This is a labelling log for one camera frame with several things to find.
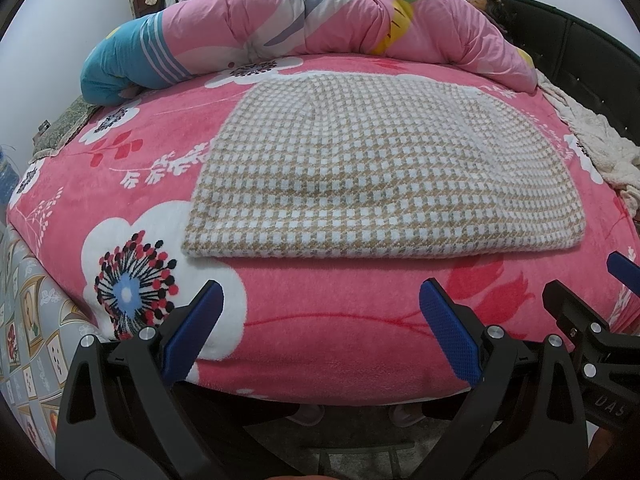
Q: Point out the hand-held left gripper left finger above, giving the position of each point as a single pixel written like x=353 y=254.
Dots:
x=195 y=325

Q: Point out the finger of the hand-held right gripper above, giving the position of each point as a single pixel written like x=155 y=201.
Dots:
x=625 y=270
x=575 y=315

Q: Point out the patterned grey bed skirt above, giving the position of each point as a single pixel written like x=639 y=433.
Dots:
x=30 y=340

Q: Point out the black padded headboard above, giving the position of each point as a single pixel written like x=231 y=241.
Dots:
x=590 y=60

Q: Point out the beige white checked knit sweater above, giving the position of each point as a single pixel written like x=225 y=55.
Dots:
x=375 y=170

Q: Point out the pink printed quilt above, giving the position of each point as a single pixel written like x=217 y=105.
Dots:
x=215 y=25

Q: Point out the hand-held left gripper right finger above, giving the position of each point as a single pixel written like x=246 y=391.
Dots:
x=450 y=335

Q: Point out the pink floral bed sheet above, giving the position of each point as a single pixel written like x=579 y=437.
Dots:
x=325 y=320

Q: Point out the grey patterned mat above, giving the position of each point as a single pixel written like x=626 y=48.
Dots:
x=65 y=125

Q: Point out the blue water bottle pack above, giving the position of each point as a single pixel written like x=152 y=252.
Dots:
x=6 y=167

